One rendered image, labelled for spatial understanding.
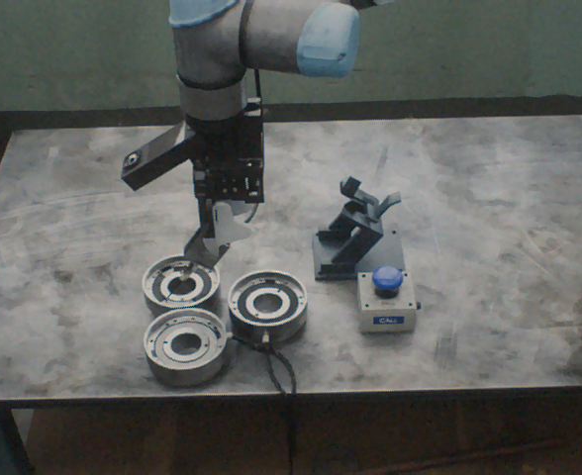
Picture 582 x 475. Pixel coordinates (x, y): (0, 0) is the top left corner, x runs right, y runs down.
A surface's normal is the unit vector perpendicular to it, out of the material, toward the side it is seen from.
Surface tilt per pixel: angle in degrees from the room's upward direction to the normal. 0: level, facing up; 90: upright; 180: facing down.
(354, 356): 0
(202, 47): 93
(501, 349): 0
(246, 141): 90
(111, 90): 90
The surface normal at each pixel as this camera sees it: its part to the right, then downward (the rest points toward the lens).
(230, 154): 0.02, 0.66
